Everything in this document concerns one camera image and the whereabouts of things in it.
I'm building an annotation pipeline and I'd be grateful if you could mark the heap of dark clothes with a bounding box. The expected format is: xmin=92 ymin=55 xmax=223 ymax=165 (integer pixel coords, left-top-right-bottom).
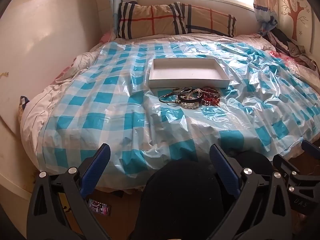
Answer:
xmin=267 ymin=27 xmax=320 ymax=70

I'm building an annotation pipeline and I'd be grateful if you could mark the white glossy panel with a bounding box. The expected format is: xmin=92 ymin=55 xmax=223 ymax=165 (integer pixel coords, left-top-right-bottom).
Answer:
xmin=0 ymin=0 xmax=100 ymax=200

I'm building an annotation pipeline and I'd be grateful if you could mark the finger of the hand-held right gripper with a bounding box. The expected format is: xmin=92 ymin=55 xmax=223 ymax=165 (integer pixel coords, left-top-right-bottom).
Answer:
xmin=273 ymin=154 xmax=300 ymax=188
xmin=301 ymin=140 xmax=320 ymax=159

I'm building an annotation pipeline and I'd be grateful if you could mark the pile of bracelets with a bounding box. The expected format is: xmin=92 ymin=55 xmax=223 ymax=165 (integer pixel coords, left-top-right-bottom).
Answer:
xmin=159 ymin=87 xmax=221 ymax=110

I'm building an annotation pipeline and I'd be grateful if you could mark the pink cloth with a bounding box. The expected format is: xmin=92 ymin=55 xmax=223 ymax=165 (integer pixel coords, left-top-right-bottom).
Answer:
xmin=99 ymin=31 xmax=112 ymax=43

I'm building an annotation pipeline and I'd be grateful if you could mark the headboard with tree picture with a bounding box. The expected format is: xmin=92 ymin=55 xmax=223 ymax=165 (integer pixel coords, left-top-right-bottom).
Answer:
xmin=275 ymin=0 xmax=320 ymax=54

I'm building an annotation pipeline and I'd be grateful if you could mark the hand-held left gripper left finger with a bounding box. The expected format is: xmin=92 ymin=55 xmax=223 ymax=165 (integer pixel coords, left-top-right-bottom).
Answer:
xmin=26 ymin=143 xmax=111 ymax=240

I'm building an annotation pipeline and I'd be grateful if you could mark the white cardboard box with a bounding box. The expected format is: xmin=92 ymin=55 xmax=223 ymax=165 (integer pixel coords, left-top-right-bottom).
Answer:
xmin=149 ymin=58 xmax=230 ymax=88

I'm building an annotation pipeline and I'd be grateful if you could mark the pink printed packet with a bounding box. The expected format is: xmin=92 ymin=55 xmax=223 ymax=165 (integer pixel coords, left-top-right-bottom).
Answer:
xmin=88 ymin=198 xmax=112 ymax=217

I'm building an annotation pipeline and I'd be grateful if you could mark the blue checkered plastic sheet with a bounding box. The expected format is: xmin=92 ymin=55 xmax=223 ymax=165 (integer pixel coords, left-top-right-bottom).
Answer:
xmin=41 ymin=41 xmax=320 ymax=180

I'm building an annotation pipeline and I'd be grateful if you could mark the person's left leg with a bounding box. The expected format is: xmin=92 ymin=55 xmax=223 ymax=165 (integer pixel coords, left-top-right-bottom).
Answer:
xmin=130 ymin=159 xmax=225 ymax=240

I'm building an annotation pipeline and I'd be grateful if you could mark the patterned curtain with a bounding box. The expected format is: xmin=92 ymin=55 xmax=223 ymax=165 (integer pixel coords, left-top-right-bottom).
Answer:
xmin=253 ymin=0 xmax=279 ymax=37
xmin=105 ymin=0 xmax=137 ymax=38

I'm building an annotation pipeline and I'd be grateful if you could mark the plaid pillow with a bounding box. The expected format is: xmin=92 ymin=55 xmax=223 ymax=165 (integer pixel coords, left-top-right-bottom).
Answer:
xmin=117 ymin=2 xmax=188 ymax=40
xmin=172 ymin=3 xmax=237 ymax=37

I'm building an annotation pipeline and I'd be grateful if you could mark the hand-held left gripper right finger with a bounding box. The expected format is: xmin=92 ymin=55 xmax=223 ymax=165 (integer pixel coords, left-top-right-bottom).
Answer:
xmin=207 ymin=144 xmax=293 ymax=240

